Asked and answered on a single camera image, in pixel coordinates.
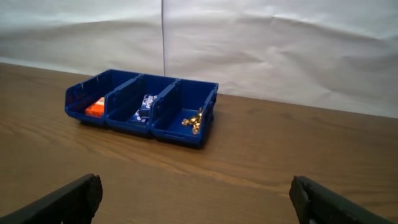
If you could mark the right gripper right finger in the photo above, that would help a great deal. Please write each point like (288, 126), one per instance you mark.
(320, 205)

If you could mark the orange candy box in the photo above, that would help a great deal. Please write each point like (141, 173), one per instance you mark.
(95, 109)

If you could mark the blue tray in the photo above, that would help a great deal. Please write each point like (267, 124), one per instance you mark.
(183, 93)

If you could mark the blue candy pack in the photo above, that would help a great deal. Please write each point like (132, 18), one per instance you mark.
(147, 105)
(136, 118)

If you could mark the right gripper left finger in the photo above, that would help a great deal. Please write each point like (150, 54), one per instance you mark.
(68, 202)

